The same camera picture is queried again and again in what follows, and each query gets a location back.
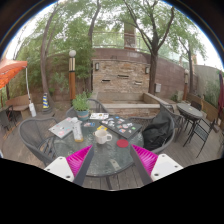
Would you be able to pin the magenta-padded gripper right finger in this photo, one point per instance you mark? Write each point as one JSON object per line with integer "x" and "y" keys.
{"x": 146, "y": 159}

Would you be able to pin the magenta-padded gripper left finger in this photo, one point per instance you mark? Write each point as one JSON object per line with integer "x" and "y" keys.
{"x": 78, "y": 160}

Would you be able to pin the clear plastic drink bottle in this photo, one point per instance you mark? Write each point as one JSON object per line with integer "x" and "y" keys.
{"x": 78, "y": 131}

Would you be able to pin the flat round red coaster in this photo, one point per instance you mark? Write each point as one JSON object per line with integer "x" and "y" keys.
{"x": 122, "y": 143}

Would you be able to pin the black jacket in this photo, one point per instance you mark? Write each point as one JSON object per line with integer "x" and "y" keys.
{"x": 156, "y": 131}

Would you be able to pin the round glass table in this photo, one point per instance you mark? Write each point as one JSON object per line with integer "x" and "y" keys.
{"x": 108, "y": 160}

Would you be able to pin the white ceramic mug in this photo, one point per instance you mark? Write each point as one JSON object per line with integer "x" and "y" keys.
{"x": 101, "y": 137}

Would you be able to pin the grey mesh chair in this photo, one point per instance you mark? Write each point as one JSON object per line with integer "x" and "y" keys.
{"x": 96, "y": 106}
{"x": 170, "y": 136}
{"x": 33, "y": 133}

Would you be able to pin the silver laptop with stickers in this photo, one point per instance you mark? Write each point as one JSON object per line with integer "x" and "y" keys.
{"x": 61, "y": 128}

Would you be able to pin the small colourful card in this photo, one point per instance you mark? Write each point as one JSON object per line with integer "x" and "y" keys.
{"x": 88, "y": 124}

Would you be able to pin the yellow card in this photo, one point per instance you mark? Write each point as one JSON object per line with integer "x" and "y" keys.
{"x": 102, "y": 128}

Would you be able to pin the black laptop with stickers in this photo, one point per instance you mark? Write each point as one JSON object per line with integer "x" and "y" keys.
{"x": 121, "y": 127}

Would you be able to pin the potted green plant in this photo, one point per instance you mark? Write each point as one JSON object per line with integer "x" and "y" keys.
{"x": 81, "y": 104}

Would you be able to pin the black metal chair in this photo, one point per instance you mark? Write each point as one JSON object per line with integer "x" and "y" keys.
{"x": 6, "y": 118}
{"x": 201, "y": 131}
{"x": 196, "y": 105}

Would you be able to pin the small round dark table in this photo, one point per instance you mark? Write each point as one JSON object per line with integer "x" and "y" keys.
{"x": 189, "y": 111}

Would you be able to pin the blue yellow striped cone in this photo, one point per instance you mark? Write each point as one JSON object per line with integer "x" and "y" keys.
{"x": 45, "y": 101}

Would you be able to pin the wooden bench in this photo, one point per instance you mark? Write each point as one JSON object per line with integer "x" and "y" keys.
{"x": 18, "y": 101}

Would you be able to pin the forked dark tree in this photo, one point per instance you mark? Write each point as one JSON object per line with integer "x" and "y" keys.
{"x": 153, "y": 73}

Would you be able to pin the thin tree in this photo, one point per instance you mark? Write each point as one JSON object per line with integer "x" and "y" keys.
{"x": 190, "y": 73}

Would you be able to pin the leaning tree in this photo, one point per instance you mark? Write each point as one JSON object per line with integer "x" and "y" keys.
{"x": 44, "y": 66}

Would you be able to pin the orange patio umbrella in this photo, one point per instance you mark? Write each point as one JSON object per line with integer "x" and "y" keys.
{"x": 10, "y": 71}

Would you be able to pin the slim tree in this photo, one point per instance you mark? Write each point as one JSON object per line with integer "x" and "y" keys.
{"x": 93, "y": 23}

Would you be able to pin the grey wall box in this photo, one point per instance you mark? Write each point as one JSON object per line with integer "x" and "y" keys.
{"x": 158, "y": 87}

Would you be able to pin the wooden globe lamp post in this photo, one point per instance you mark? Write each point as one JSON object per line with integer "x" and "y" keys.
{"x": 72, "y": 80}
{"x": 185, "y": 85}

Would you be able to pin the black wall lamp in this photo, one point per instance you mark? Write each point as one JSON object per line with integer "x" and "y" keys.
{"x": 97, "y": 66}
{"x": 147, "y": 70}

